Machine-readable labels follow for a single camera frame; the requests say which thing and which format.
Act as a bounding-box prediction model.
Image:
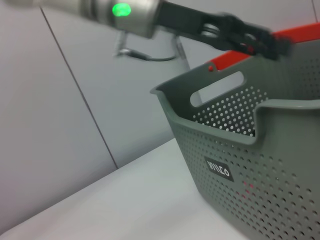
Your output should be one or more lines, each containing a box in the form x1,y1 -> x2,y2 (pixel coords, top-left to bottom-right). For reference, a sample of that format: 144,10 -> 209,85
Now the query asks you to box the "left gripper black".
156,1 -> 280,61

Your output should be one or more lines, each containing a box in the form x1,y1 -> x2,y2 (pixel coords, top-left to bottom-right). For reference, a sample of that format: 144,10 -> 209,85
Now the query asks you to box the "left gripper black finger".
232,16 -> 292,55

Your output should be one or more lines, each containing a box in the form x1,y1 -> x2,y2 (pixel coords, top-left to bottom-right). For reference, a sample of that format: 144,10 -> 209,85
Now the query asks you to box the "grey perforated storage basket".
149,22 -> 320,240

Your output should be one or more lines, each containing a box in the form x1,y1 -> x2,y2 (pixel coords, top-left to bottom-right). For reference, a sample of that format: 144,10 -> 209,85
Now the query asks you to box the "small grey wall fitting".
176,41 -> 186,60

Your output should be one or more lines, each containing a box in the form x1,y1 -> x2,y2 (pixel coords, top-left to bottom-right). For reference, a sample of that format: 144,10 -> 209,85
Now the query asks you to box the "left gripper cable with connector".
113,31 -> 177,62

